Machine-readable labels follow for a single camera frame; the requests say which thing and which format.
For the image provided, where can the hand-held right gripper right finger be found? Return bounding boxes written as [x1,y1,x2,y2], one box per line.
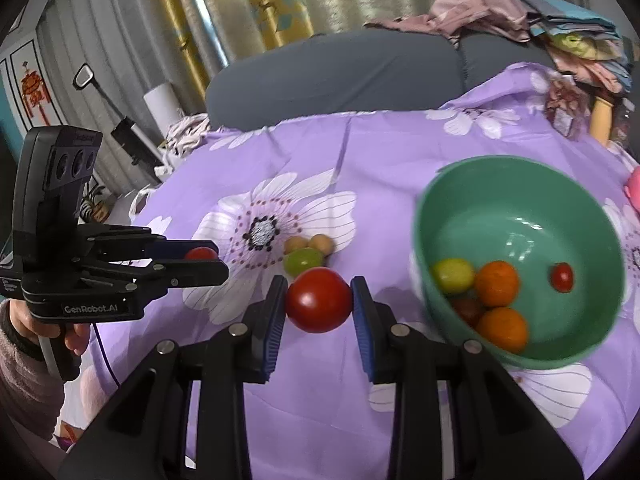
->
[350,275,583,480]

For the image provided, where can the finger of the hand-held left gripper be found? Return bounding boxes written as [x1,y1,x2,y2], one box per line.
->
[79,226,221,262]
[97,259,230,306]

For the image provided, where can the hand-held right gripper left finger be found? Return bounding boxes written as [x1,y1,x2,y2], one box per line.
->
[57,275,290,480]

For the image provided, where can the green jujube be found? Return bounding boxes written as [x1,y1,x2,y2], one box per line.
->
[284,249,325,277]
[432,258,476,295]

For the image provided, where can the orange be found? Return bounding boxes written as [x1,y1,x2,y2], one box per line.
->
[475,307,529,353]
[474,260,521,307]

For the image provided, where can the green plastic bowl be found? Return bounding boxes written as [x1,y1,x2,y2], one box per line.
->
[411,156,626,370]

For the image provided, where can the person's left hand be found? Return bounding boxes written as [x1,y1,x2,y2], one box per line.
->
[4,304,92,361]

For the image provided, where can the white plastic bag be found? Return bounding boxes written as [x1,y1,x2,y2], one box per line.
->
[127,182,166,221]

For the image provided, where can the crumpled floral cloth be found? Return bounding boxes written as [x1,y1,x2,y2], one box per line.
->
[165,114,211,161]

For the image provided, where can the pink cloth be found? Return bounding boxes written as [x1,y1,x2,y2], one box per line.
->
[60,367,117,441]

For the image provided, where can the white paper roll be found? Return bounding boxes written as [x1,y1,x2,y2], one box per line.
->
[144,82,182,128]

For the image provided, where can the red paper decoration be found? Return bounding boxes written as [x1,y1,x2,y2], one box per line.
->
[20,60,52,127]

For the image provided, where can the white door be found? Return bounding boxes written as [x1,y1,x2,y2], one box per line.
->
[0,25,57,143]

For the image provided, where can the purple floral cloth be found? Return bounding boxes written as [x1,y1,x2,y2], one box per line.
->
[60,62,640,480]

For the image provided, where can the grey sofa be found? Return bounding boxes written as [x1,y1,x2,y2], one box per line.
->
[206,30,558,131]

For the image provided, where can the yellow curtain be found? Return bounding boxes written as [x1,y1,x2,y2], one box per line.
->
[150,0,321,106]

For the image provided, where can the pink plush toy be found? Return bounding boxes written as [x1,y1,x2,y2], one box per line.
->
[622,166,640,211]

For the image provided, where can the yellow cylinder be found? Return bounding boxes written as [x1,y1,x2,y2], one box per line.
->
[590,97,616,143]

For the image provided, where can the pink garment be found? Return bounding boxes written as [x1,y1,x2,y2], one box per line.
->
[365,0,531,45]

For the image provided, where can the folded colourful cloths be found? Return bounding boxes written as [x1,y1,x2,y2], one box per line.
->
[515,0,632,92]

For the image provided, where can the black long-handled tool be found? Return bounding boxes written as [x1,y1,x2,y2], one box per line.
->
[72,62,166,168]

